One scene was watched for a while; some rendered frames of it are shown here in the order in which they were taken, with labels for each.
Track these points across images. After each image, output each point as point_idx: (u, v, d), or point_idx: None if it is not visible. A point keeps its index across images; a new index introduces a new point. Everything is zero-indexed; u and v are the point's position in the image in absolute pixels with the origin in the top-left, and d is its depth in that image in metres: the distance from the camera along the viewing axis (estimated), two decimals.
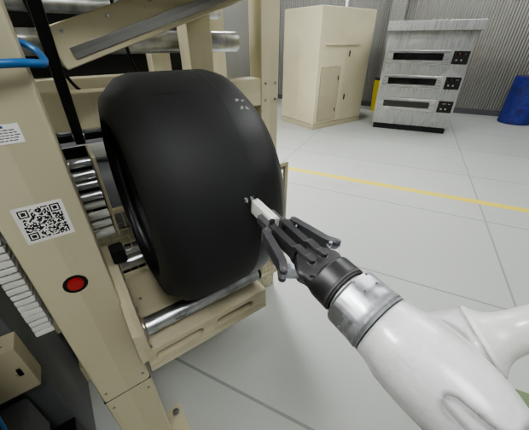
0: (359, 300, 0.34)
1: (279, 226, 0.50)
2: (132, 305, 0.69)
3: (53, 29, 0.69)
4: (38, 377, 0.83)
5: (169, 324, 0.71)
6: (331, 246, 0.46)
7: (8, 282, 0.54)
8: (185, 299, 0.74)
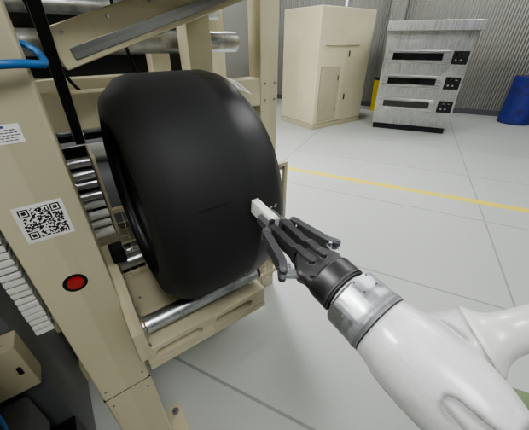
0: (359, 301, 0.34)
1: (279, 226, 0.50)
2: (131, 304, 0.70)
3: (53, 30, 0.70)
4: (38, 375, 0.84)
5: None
6: (331, 246, 0.46)
7: (8, 281, 0.54)
8: (189, 312, 0.74)
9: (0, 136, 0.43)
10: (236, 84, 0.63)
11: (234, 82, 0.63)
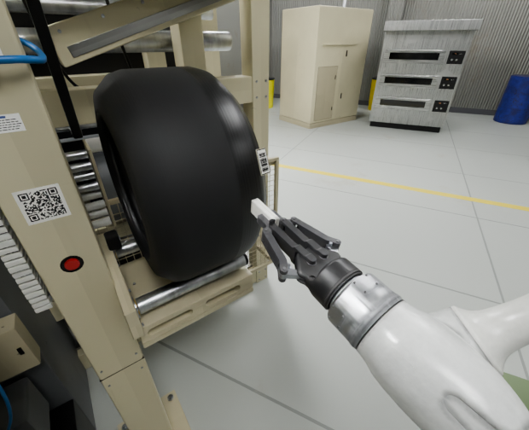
0: (359, 301, 0.34)
1: (279, 226, 0.50)
2: (125, 286, 0.74)
3: (51, 29, 0.75)
4: (38, 357, 0.88)
5: (154, 290, 0.77)
6: (331, 247, 0.46)
7: (10, 260, 0.59)
8: None
9: (2, 124, 0.48)
10: (262, 159, 0.64)
11: (260, 157, 0.64)
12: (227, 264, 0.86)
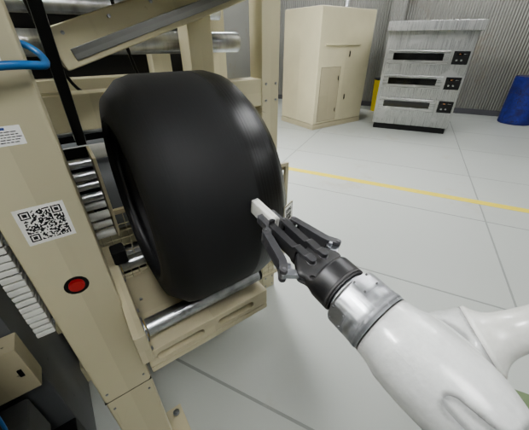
0: (359, 300, 0.34)
1: (279, 226, 0.50)
2: (133, 306, 0.69)
3: (54, 31, 0.69)
4: (39, 378, 0.83)
5: (169, 320, 0.70)
6: (331, 246, 0.46)
7: (10, 284, 0.54)
8: (184, 299, 0.76)
9: (1, 138, 0.43)
10: (287, 213, 0.63)
11: (287, 212, 0.62)
12: (242, 288, 0.82)
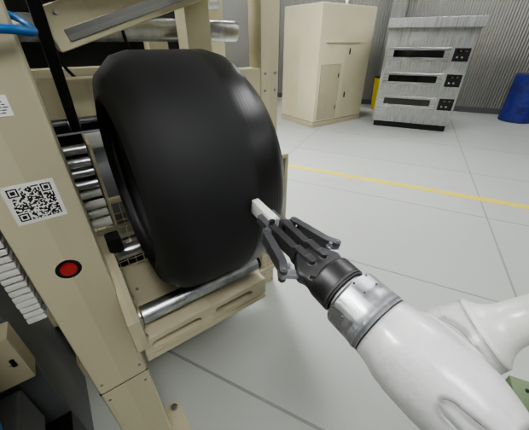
0: (359, 301, 0.34)
1: (279, 226, 0.50)
2: (128, 293, 0.67)
3: (46, 9, 0.67)
4: (32, 368, 0.81)
5: (164, 305, 0.68)
6: (331, 247, 0.46)
7: None
8: (181, 288, 0.74)
9: None
10: None
11: None
12: (241, 276, 0.79)
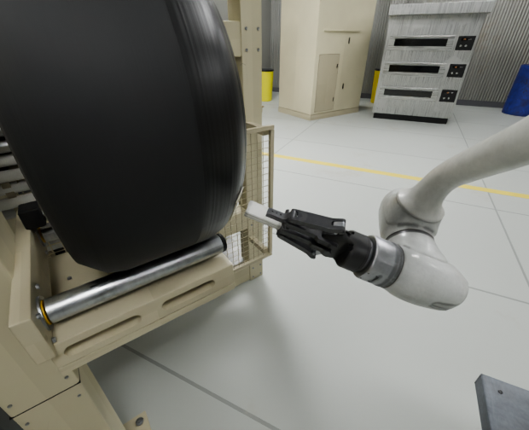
0: (366, 281, 0.54)
1: (284, 218, 0.52)
2: (29, 280, 0.48)
3: None
4: None
5: (81, 298, 0.49)
6: (338, 231, 0.49)
7: None
8: None
9: None
10: (237, 203, 0.51)
11: (236, 204, 0.50)
12: (198, 260, 0.60)
